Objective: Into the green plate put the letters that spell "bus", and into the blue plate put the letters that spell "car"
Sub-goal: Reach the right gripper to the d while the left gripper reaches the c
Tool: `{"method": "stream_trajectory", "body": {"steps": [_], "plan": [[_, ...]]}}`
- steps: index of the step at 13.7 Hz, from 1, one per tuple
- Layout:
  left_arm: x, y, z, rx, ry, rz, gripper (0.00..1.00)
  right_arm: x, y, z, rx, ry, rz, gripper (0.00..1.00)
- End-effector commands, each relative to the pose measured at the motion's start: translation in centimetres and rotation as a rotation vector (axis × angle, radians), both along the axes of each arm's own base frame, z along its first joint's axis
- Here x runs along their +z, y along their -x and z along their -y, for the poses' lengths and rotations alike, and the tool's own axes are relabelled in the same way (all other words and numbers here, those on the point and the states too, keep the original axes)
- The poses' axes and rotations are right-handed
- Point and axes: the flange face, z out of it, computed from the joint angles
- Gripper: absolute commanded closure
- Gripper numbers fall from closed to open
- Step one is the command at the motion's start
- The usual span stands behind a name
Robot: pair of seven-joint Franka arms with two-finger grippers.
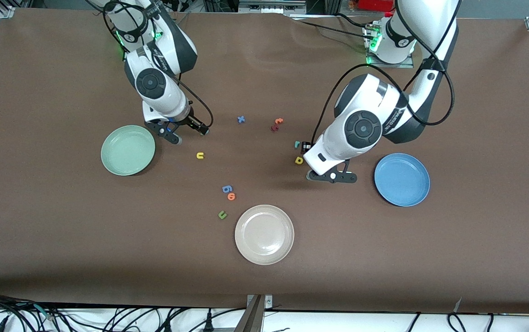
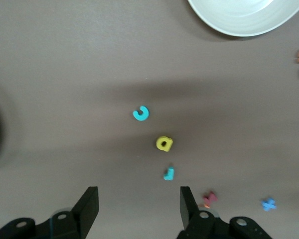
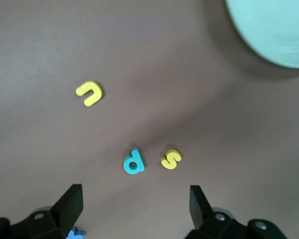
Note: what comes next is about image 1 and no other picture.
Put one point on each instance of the blue digit six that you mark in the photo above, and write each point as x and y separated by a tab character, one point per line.
227	188

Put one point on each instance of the aluminium profile post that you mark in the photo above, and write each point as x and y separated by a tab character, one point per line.
250	318

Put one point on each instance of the beige plate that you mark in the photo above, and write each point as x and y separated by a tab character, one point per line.
264	235

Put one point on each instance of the blue plate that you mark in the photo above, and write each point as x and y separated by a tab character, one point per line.
402	182

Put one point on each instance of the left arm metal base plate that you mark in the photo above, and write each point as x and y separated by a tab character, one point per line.
391	65

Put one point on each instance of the green plate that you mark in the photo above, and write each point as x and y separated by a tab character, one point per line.
127	150

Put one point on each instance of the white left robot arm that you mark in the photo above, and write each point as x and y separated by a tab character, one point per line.
430	27

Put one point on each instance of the grey equipment box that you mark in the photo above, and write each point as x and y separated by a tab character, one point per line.
271	5

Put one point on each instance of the brown table cover sheet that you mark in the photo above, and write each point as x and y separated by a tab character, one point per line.
264	83

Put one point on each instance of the red box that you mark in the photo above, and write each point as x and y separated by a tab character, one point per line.
375	4

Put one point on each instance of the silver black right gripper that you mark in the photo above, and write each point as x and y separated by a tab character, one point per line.
194	122

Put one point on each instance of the small metal bracket plate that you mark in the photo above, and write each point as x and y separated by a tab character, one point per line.
269	302

